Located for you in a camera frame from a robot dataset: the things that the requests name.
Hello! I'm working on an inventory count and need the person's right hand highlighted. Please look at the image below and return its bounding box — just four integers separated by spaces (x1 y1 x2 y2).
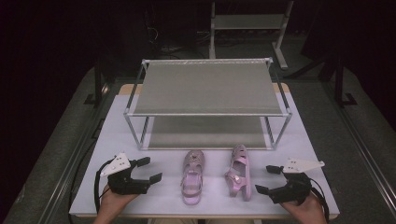
279 194 328 224

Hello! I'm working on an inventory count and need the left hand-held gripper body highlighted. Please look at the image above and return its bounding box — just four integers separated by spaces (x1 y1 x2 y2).
100 152 150 196

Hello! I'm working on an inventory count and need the white table cover sheet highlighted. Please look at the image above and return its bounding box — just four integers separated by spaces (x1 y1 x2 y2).
68 91 341 217

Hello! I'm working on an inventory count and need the pink child sandal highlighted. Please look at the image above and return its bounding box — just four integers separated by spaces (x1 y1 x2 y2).
180 149 206 206
224 143 253 203

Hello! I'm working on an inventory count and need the person's left hand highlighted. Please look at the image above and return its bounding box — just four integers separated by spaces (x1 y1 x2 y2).
97 185 140 220

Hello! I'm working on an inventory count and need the metal floor rail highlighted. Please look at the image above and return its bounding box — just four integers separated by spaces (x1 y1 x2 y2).
321 80 396 216
36 102 106 224

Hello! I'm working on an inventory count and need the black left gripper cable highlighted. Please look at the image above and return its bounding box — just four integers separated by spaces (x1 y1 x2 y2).
93 159 114 216

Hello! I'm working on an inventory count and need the tangle of background cables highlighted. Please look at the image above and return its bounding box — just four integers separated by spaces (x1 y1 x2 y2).
144 7 178 55

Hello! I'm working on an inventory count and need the grey two-tier shoe rack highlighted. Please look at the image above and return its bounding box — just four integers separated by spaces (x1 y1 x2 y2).
123 57 293 151

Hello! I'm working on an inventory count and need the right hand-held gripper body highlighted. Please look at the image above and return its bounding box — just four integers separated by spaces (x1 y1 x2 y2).
269 158 326 205

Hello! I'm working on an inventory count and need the black floor stand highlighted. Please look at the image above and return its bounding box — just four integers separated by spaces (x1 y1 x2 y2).
333 60 359 109
83 57 109 109

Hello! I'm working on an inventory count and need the grey metal stand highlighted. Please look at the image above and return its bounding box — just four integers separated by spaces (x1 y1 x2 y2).
208 0 295 70

